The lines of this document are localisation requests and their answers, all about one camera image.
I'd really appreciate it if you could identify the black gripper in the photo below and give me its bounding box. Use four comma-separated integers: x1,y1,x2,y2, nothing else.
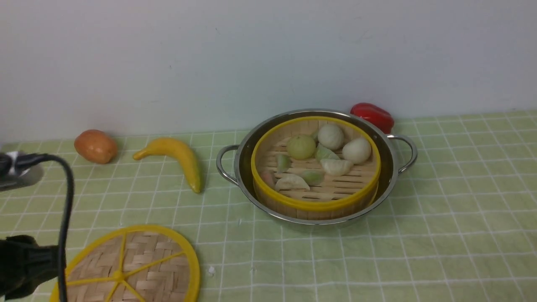
0,235,59,300

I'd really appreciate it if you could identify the yellow woven bamboo steamer lid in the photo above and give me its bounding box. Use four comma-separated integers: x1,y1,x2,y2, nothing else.
65,225,201,302

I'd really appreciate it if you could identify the yellow rimmed bamboo steamer basket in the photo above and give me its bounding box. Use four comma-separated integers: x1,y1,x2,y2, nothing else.
250,117,382,220

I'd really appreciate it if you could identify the stainless steel pot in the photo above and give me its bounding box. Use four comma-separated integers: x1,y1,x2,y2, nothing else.
216,109,418,226

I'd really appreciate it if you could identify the yellow banana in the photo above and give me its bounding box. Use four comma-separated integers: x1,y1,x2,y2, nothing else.
132,137,203,194

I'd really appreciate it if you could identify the white dumpling front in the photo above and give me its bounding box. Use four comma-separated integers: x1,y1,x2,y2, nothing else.
274,174,310,191

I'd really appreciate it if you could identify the white dumpling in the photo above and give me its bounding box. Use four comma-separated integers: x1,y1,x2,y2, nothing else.
274,174,310,191
320,159,354,177

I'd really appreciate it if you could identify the pale green round bun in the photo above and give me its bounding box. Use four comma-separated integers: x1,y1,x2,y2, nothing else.
287,134,316,160

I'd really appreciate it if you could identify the green dumpling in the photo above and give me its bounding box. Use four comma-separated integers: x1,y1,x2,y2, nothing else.
298,169,325,187

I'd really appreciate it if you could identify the white round bun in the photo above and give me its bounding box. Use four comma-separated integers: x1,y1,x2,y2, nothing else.
341,136,372,165
317,124,345,151

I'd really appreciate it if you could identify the white round bun right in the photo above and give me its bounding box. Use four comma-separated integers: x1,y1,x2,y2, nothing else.
341,136,372,165

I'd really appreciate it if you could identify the red bell pepper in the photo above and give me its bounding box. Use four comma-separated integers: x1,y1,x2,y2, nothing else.
350,102,395,134

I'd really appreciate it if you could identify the green checkered tablecloth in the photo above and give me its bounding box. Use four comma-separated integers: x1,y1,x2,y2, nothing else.
1,110,537,302

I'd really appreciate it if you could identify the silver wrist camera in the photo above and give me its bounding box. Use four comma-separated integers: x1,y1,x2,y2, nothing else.
0,151,44,192

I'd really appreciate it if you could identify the black camera cable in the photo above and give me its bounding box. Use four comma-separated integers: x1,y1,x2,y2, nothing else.
13,154,75,302

